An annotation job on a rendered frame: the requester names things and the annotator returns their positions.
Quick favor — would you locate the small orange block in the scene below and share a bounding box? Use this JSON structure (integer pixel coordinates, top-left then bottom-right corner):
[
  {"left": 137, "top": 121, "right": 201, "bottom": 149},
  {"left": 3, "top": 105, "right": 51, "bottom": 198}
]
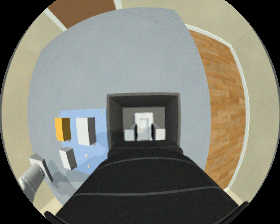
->
[{"left": 55, "top": 118, "right": 72, "bottom": 141}]

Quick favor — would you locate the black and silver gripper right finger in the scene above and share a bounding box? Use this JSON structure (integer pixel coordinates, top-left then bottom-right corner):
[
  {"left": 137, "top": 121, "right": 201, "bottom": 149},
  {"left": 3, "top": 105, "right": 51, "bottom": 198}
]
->
[{"left": 151, "top": 123, "right": 165, "bottom": 140}]

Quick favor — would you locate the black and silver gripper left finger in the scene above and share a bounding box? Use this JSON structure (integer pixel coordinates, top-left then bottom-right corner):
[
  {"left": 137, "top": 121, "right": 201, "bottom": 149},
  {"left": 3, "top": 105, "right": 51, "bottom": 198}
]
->
[{"left": 124, "top": 124, "right": 137, "bottom": 141}]

